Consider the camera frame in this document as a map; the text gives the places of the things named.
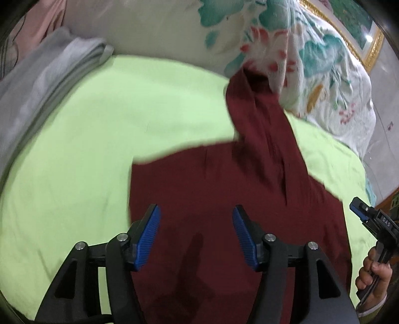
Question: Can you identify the light green bed sheet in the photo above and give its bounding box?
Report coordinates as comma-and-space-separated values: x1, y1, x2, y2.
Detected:
0, 54, 379, 324

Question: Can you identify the pink cloth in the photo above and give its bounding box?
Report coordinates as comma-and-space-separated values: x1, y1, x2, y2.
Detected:
0, 0, 67, 81

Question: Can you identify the white floral quilt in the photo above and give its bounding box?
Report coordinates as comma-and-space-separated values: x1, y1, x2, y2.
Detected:
64, 0, 376, 159

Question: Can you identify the dark red garment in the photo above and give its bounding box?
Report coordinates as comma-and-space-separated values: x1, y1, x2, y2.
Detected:
128, 69, 353, 324

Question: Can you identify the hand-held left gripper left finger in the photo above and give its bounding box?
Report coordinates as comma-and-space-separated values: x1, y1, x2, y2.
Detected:
34, 204, 161, 324

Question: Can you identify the brown wooden furniture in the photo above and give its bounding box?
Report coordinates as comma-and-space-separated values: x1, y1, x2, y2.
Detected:
378, 190, 399, 216

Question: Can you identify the gold framed picture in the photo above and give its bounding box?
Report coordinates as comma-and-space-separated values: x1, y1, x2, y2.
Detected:
301, 0, 385, 72

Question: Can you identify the folded grey cloth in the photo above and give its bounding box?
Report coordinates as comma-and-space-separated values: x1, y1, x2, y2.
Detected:
0, 26, 114, 178

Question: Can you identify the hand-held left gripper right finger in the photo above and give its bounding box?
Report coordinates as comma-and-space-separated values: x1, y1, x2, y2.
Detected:
232, 205, 359, 324

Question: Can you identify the person's right hand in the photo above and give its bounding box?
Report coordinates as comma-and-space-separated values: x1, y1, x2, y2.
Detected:
355, 246, 394, 309

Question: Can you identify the person's right forearm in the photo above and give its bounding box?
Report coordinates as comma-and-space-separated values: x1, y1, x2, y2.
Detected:
355, 293, 390, 324

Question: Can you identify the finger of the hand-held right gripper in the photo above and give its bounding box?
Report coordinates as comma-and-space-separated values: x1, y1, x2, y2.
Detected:
349, 196, 378, 223

